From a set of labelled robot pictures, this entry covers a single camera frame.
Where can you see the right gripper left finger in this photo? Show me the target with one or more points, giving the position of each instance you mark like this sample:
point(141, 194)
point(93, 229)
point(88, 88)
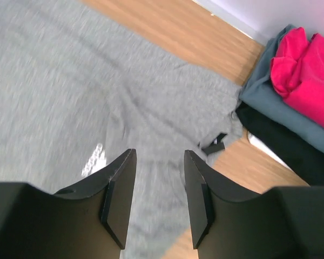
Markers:
point(88, 219)

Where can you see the folded black t shirt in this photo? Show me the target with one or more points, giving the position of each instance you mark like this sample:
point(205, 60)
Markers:
point(303, 159)

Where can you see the folded white t shirt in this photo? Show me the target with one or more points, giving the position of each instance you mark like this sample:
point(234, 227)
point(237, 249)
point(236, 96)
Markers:
point(256, 142)

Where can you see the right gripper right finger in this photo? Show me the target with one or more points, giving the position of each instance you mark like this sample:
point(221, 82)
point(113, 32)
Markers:
point(230, 221)

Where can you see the folded pink t shirt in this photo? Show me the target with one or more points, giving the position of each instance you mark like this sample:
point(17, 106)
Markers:
point(297, 73)

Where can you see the folded blue grey t shirt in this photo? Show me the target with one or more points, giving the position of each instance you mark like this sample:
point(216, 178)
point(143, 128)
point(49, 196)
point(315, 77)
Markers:
point(259, 94)

